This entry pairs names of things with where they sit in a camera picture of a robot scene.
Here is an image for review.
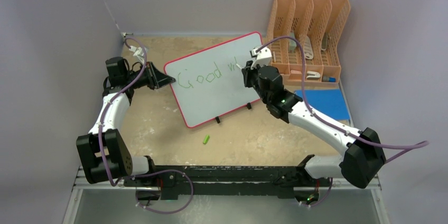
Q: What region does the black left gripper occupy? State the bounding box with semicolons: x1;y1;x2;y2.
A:
125;62;174;90

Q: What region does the red-framed whiteboard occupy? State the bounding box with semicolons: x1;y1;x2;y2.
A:
164;32;263;128

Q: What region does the green marker cap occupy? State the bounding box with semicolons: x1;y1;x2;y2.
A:
203;135;210;145

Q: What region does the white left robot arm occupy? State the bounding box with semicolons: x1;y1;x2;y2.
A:
76;57;175;186

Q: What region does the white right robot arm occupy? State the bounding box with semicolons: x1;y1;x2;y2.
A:
241;61;386;189

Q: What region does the green staples box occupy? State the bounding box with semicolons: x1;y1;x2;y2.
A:
288;31;297;53

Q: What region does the white clip in tray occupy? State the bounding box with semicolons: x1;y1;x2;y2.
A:
306;71;321;80

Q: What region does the white oval tape dispenser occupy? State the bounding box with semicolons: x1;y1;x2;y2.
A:
303;36;314;60

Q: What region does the small blue grey cylinder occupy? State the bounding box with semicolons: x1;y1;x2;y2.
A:
322;76;337;82

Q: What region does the blue notebook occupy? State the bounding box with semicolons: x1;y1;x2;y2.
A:
305;89;350;120

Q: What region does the orange plastic desk organizer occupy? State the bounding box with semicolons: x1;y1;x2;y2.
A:
266;0;351;87

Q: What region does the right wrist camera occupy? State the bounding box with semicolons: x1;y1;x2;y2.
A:
250;47;272;69

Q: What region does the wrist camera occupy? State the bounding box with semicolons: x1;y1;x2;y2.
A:
129;46;147;64
250;47;272;69

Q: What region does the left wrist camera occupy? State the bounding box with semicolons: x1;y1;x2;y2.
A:
129;46;147;64

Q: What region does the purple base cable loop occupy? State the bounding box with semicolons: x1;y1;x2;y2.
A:
134;170;194;215

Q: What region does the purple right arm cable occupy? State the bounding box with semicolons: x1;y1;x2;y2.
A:
255;35;430;164

